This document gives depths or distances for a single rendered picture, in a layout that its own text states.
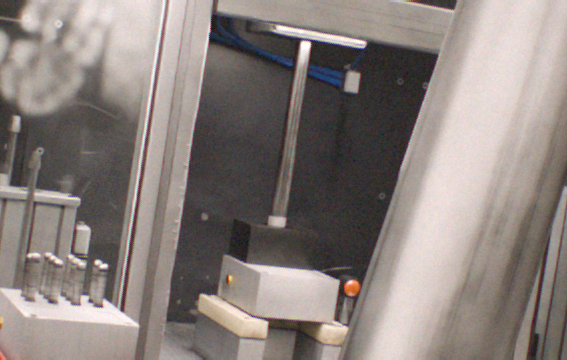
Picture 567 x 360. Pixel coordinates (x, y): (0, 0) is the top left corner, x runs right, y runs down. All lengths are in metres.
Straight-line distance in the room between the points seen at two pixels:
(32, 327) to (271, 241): 0.49
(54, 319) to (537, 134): 0.46
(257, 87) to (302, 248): 0.31
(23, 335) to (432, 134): 0.42
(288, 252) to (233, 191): 0.25
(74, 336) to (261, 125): 0.73
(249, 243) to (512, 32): 0.74
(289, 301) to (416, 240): 0.69
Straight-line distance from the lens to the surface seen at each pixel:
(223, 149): 1.76
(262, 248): 1.52
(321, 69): 1.78
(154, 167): 1.28
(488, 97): 0.81
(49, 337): 1.10
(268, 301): 1.47
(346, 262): 1.84
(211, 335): 1.53
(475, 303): 0.79
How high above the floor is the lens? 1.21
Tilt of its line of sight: 3 degrees down
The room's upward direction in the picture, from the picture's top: 9 degrees clockwise
